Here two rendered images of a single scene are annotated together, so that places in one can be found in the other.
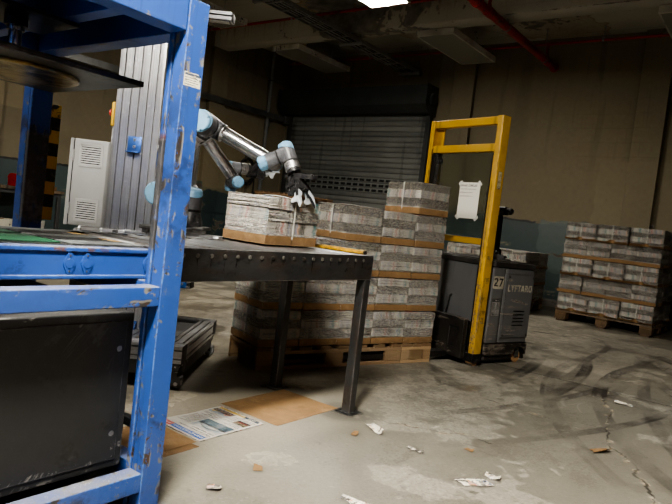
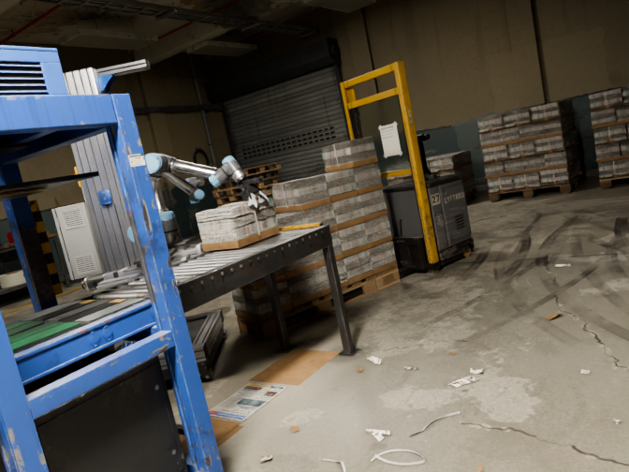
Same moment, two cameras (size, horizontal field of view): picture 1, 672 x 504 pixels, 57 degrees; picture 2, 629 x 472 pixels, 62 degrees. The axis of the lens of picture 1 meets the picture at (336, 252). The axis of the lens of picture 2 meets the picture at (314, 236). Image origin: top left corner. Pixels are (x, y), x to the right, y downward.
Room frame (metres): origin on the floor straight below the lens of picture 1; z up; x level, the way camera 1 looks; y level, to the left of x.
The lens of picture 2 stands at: (-0.06, -0.04, 1.19)
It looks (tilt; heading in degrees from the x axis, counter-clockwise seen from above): 8 degrees down; 359
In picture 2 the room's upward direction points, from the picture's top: 12 degrees counter-clockwise
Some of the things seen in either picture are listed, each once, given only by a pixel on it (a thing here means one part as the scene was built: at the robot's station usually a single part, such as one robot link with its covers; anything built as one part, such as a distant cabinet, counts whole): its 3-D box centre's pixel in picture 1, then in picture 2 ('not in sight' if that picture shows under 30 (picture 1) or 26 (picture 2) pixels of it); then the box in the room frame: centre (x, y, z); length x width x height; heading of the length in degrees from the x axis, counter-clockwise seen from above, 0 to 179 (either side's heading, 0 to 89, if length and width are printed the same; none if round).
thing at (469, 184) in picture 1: (461, 193); (383, 136); (4.81, -0.92, 1.28); 0.57 x 0.01 x 0.65; 36
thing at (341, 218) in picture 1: (348, 223); (299, 194); (4.20, -0.06, 0.95); 0.38 x 0.29 x 0.23; 34
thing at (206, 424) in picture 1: (212, 422); (246, 400); (2.67, 0.46, 0.00); 0.37 x 0.28 x 0.01; 143
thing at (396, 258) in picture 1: (324, 299); (301, 262); (4.12, 0.04, 0.42); 1.17 x 0.39 x 0.83; 126
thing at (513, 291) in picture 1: (477, 305); (424, 220); (5.01, -1.21, 0.40); 0.69 x 0.55 x 0.80; 36
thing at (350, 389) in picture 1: (355, 345); (338, 300); (3.06, -0.15, 0.34); 0.06 x 0.06 x 0.68; 53
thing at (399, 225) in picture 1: (382, 226); (328, 187); (4.37, -0.31, 0.95); 0.38 x 0.29 x 0.23; 34
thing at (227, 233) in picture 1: (254, 236); (228, 243); (2.98, 0.40, 0.83); 0.29 x 0.16 x 0.04; 53
